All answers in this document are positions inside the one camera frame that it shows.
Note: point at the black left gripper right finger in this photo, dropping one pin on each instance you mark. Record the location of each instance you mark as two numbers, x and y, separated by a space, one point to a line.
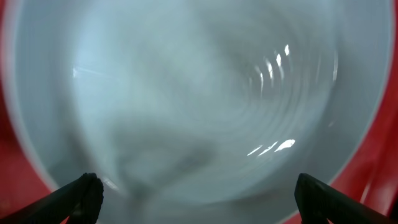
318 203

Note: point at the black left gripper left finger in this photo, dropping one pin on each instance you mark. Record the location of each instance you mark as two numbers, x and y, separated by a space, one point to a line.
78 202

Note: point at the light blue bowl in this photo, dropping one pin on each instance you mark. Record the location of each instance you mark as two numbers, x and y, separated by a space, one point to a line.
201 100

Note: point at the red plastic tray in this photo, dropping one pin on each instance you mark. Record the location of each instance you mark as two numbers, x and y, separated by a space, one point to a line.
379 161

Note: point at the light blue plate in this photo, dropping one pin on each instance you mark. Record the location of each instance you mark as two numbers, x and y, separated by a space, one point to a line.
40 93

